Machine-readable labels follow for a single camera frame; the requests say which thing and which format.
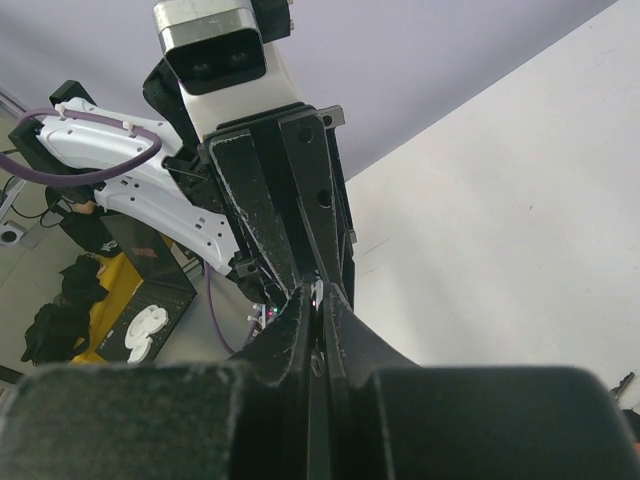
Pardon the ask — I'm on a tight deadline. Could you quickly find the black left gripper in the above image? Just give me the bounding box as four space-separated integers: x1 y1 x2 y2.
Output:
143 60 356 307

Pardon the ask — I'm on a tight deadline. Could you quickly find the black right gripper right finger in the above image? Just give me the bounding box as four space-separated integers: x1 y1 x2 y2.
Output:
322 286 639 479

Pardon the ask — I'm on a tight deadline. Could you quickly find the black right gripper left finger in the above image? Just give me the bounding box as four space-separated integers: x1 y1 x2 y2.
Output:
1 285 311 479

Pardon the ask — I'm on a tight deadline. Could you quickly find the small brass padlock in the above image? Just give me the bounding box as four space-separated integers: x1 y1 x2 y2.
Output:
311 280 324 377

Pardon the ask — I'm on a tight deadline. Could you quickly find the black-headed key bunch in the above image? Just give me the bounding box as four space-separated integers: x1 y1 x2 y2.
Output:
610 371 636 402

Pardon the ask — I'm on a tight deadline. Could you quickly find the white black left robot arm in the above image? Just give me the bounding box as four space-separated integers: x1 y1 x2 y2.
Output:
1 62 355 306

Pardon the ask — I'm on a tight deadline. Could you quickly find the yellow box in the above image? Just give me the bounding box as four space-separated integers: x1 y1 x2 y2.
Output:
71 253 142 364

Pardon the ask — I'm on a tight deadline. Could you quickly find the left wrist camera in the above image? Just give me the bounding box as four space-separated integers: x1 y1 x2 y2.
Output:
152 0 304 141

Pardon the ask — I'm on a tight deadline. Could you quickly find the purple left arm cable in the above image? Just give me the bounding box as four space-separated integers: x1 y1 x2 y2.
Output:
0 107 164 189

